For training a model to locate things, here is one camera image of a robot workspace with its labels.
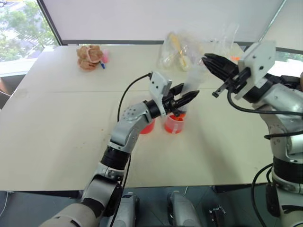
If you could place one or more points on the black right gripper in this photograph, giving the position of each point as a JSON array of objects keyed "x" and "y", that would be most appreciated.
[{"x": 236, "y": 78}]

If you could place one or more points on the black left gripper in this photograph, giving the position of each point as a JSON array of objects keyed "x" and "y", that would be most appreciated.
[{"x": 171, "y": 104}]

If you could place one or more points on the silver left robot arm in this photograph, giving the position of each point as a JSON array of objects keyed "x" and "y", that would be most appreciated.
[{"x": 127, "y": 127}]

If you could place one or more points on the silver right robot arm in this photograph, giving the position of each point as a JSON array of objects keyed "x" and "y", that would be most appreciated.
[{"x": 284, "y": 101}]

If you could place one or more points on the clear cup with red liquid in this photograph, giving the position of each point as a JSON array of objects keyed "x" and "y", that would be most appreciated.
[
  {"x": 175, "y": 125},
  {"x": 148, "y": 128}
]

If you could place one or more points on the small orange piece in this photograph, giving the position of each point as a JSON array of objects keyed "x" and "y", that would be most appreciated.
[{"x": 234, "y": 58}]

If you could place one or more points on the empty clear plastic bag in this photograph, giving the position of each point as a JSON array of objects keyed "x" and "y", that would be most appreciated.
[{"x": 226, "y": 40}]

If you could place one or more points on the clear plastic bag with utensils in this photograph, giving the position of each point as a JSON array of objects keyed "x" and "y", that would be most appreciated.
[{"x": 180, "y": 55}]

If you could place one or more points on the blue marker pen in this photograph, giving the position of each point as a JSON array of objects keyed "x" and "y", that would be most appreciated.
[{"x": 103, "y": 65}]

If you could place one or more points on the small pink object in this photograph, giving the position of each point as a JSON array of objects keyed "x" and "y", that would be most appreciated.
[{"x": 106, "y": 56}]

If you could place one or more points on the brown lumpy model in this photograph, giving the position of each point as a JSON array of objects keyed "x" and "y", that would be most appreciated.
[{"x": 90, "y": 56}]

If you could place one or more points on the grey rounded robot leg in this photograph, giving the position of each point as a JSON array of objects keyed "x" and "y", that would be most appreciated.
[
  {"x": 181, "y": 209},
  {"x": 129, "y": 209}
]

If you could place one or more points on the small black clip device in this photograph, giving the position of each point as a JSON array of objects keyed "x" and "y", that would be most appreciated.
[{"x": 216, "y": 214}]

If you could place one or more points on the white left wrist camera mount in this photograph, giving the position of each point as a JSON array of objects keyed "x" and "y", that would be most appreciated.
[{"x": 157, "y": 87}]

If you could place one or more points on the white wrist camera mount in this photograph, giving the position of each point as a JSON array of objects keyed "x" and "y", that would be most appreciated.
[
  {"x": 157, "y": 87},
  {"x": 258, "y": 61}
]

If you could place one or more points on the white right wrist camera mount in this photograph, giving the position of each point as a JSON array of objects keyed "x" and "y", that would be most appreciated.
[{"x": 258, "y": 61}]

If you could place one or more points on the black window frame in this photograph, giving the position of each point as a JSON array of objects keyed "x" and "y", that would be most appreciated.
[{"x": 50, "y": 26}]

